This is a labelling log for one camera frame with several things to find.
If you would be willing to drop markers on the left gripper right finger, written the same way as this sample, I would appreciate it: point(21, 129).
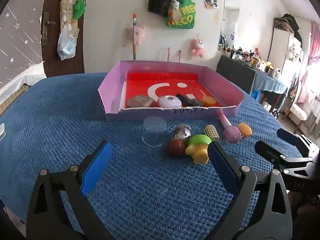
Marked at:
point(271, 218)

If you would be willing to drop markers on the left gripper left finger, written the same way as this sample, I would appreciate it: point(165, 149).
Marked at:
point(47, 217)

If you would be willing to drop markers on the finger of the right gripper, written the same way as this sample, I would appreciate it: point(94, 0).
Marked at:
point(271, 154)
point(290, 136)

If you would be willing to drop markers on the orange round disc outside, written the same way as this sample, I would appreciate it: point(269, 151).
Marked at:
point(245, 129)

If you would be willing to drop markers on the pink nail polish bottle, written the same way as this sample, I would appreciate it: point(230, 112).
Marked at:
point(231, 133)

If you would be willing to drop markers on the rhinestone studded silver block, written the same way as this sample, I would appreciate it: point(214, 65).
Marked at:
point(211, 132)

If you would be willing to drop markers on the green yellow duck toy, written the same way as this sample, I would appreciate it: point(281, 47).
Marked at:
point(198, 148)

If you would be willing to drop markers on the silver glitter ball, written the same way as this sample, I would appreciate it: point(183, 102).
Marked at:
point(181, 132)

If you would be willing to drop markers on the black silver square bottle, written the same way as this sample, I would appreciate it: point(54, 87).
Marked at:
point(186, 102)

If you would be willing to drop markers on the pale pink round case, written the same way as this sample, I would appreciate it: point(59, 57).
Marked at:
point(169, 101)

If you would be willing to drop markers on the black cloth side table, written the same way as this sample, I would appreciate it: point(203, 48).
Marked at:
point(250, 80)

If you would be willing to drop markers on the orange round disc in box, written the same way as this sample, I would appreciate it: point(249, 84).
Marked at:
point(209, 101)

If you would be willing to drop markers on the pink curtain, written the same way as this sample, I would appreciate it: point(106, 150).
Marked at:
point(310, 80)

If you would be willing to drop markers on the white wardrobe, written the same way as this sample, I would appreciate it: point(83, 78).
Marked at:
point(286, 54)

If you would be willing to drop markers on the dark red ball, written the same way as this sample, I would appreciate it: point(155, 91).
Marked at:
point(176, 148)

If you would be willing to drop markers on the blue knitted table cloth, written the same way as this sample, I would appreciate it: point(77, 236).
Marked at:
point(143, 193)

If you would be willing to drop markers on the white phone on table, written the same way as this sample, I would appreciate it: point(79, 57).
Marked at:
point(2, 131)

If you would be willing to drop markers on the clear plastic cup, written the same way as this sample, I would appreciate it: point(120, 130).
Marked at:
point(154, 131)

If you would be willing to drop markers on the pink plush toy right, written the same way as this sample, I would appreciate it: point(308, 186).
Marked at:
point(198, 48)

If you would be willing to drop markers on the grey-pink earbud case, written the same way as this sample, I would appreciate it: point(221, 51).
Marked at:
point(139, 101)

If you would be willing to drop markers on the pink cardboard box tray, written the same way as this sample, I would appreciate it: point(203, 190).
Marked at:
point(158, 78)

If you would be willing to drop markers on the dark brown door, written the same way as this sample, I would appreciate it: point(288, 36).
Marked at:
point(61, 12)

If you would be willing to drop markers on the green tote bag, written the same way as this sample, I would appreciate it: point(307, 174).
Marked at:
point(184, 17)

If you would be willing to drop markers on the white blue plastic bag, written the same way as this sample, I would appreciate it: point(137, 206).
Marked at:
point(66, 47)

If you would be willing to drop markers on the pink plush behind mop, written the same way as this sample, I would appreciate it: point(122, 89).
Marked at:
point(139, 34)

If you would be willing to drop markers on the black backpack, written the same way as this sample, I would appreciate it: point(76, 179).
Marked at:
point(159, 7)

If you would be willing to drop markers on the orange grey mop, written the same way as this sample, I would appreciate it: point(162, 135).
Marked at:
point(134, 48)

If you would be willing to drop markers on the green plush on door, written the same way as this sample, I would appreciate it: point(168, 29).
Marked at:
point(79, 9)

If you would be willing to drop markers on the white plush keychain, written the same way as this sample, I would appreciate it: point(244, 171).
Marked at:
point(174, 4)

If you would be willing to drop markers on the door handle plate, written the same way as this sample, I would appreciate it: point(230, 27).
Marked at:
point(45, 22)

